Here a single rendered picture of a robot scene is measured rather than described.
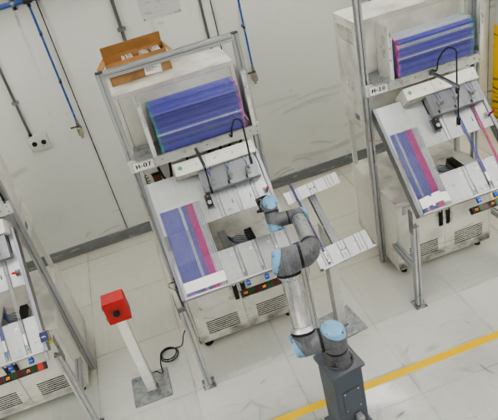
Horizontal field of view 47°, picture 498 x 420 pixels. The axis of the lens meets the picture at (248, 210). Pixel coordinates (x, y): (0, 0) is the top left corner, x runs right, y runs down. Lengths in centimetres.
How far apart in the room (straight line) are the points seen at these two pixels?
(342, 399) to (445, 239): 159
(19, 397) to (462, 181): 301
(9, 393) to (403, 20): 329
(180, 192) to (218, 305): 81
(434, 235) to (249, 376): 155
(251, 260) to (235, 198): 37
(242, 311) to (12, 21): 258
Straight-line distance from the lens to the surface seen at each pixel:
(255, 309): 382
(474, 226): 425
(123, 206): 509
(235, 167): 333
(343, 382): 294
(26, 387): 395
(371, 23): 362
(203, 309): 370
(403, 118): 367
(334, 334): 275
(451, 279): 414
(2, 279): 343
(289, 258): 262
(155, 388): 383
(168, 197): 335
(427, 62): 365
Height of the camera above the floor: 277
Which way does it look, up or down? 33 degrees down
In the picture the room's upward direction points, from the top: 14 degrees counter-clockwise
